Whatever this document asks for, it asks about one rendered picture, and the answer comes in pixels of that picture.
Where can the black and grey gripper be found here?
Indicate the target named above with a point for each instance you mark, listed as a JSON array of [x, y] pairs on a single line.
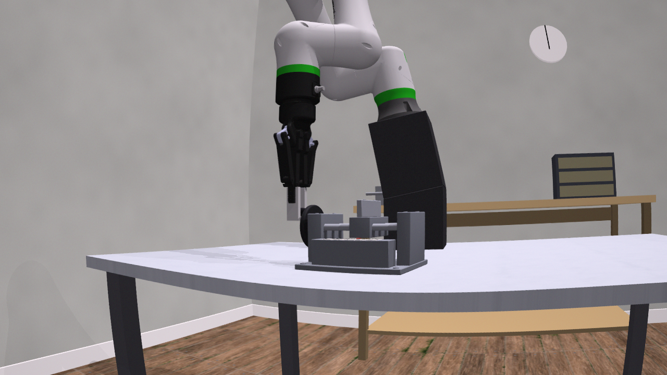
[[296, 153]]

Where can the grey bench vise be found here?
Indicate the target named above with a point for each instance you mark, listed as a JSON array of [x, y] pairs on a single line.
[[328, 251]]

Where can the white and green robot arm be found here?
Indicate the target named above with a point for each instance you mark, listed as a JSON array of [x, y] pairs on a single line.
[[341, 61]]

